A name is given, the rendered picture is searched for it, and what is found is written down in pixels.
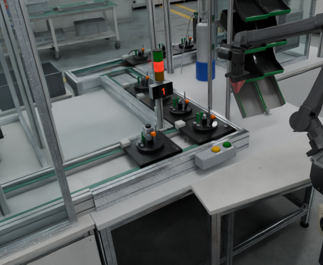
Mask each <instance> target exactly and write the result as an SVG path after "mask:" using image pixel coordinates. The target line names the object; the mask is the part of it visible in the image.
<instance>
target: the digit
mask: <svg viewBox="0 0 323 265"><path fill-rule="evenodd" d="M166 95H168V93H167V85H163V86H160V87H159V96H160V97H163V96H166Z"/></svg>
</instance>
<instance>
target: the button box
mask: <svg viewBox="0 0 323 265"><path fill-rule="evenodd" d="M216 146H218V147H220V151H218V152H213V151H212V148H209V149H207V150H204V151H202V152H199V153H197V154H195V164H196V165H197V166H198V167H200V168H201V169H202V170H205V169H207V168H209V167H212V166H215V165H217V164H219V163H221V162H224V161H226V160H228V159H231V158H233V157H235V156H236V146H235V145H233V144H232V143H231V146H230V147H224V146H223V143H221V144H219V145H216Z"/></svg>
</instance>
